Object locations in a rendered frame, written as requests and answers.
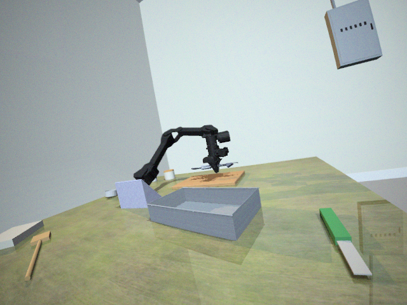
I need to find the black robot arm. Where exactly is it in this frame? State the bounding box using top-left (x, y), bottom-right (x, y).
top-left (134, 125), bottom-right (231, 186)

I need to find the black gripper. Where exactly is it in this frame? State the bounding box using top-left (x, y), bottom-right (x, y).
top-left (203, 144), bottom-right (224, 173)

